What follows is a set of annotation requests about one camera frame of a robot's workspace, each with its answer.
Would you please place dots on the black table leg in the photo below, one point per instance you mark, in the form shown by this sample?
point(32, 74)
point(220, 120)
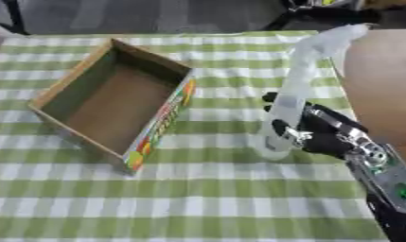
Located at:
point(15, 16)

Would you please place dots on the clear plastic bottle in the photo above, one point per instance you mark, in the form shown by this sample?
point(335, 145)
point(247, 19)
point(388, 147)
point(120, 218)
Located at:
point(295, 94)

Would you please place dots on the open printed cardboard box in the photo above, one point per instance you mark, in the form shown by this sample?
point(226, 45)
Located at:
point(115, 104)

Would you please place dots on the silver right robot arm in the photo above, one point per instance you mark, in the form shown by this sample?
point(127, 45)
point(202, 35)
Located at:
point(386, 186)

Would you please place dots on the black chair base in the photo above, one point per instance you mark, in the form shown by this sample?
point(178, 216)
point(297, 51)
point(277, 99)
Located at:
point(327, 12)

